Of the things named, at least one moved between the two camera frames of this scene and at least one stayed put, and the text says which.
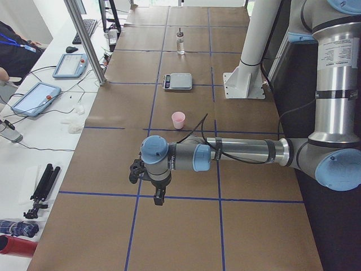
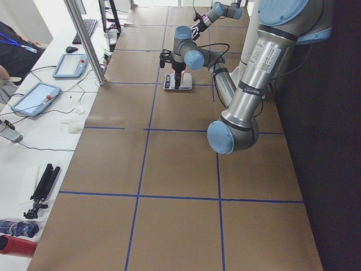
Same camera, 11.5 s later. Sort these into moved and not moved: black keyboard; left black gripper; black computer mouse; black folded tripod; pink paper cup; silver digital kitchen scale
Moved: left black gripper; pink paper cup
Not moved: black keyboard; black computer mouse; silver digital kitchen scale; black folded tripod
